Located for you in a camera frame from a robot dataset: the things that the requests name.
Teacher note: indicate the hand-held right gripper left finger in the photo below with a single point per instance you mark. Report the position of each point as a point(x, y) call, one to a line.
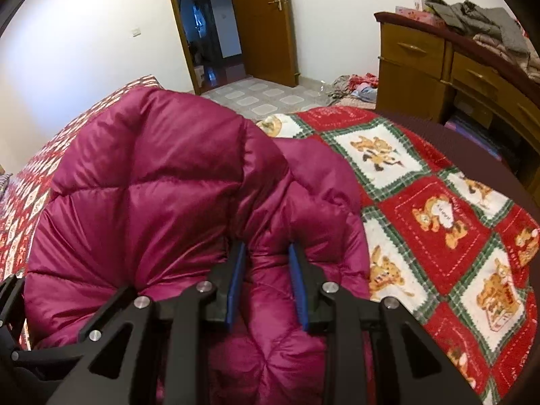
point(235, 287)

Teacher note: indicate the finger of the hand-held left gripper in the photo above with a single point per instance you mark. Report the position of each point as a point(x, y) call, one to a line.
point(10, 316)

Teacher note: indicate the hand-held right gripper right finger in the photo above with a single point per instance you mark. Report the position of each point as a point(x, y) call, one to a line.
point(298, 287)

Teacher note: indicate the magenta down jacket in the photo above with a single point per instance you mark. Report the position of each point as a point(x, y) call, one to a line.
point(147, 177)

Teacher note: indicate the colourful clothes pile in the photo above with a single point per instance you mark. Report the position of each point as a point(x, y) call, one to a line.
point(354, 86)

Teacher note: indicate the beige clothes pile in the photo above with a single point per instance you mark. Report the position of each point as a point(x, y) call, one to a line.
point(510, 57)

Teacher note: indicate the grey clothes pile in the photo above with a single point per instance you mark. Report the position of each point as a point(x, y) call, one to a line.
point(476, 19)

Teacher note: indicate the grey patterned pillow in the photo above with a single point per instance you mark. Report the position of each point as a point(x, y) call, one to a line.
point(3, 183)

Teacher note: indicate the red bear printed blanket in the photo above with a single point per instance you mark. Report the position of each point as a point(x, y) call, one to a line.
point(438, 219)

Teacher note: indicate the purple striped cloth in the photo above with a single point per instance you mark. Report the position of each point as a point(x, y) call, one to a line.
point(468, 128)

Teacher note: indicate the wooden dresser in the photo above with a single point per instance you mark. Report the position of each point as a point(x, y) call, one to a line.
point(413, 76)

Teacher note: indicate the wooden door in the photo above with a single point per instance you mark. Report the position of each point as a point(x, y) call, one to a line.
point(261, 38)

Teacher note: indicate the pink floral box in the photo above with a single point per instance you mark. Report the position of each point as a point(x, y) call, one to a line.
point(417, 16)

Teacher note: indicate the wooden door frame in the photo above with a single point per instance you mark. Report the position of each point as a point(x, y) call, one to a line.
point(179, 29)

